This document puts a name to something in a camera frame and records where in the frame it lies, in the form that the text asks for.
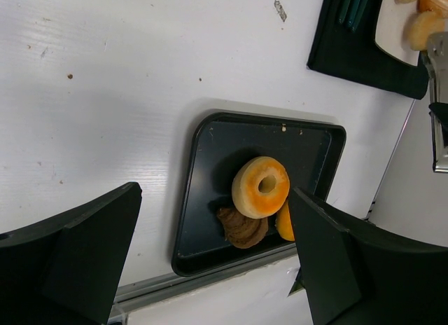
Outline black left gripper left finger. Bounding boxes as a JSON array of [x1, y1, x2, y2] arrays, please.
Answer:
[[1, 182, 142, 324]]

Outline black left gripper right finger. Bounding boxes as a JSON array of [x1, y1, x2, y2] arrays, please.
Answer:
[[289, 188, 447, 324]]

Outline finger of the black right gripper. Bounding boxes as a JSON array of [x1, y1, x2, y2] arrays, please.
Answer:
[[428, 102, 447, 146]]

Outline stainless steel serving tongs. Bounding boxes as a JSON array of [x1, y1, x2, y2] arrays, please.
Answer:
[[421, 32, 447, 174]]

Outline small round muffin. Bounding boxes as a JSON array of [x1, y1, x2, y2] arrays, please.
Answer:
[[408, 11, 445, 51]]

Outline orange sesame bun with cream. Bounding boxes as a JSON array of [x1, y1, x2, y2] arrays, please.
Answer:
[[417, 0, 447, 18]]

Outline orange glazed donut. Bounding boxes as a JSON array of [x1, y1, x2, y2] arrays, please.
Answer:
[[275, 201, 295, 242]]

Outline white square plate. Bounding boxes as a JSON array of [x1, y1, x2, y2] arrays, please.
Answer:
[[374, 0, 420, 67]]

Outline brown chocolate croissant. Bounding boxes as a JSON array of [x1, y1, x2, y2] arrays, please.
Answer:
[[216, 207, 269, 249]]

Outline black cloth placemat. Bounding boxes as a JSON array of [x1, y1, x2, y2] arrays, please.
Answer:
[[307, 0, 428, 99]]

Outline black rectangular baking tray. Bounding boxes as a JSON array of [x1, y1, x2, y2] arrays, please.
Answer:
[[171, 112, 347, 277]]

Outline aluminium front rail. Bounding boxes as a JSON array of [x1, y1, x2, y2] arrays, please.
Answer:
[[108, 244, 297, 324]]

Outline pale glazed ring donut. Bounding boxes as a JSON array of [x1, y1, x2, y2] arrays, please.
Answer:
[[232, 156, 290, 219]]

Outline gold fork teal handle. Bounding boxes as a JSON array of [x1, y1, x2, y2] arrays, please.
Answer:
[[349, 0, 369, 32]]

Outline gold spoon teal handle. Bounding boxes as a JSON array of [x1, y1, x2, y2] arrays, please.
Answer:
[[346, 0, 361, 27]]

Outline gold knife teal handle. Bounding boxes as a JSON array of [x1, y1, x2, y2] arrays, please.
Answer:
[[337, 0, 351, 25]]

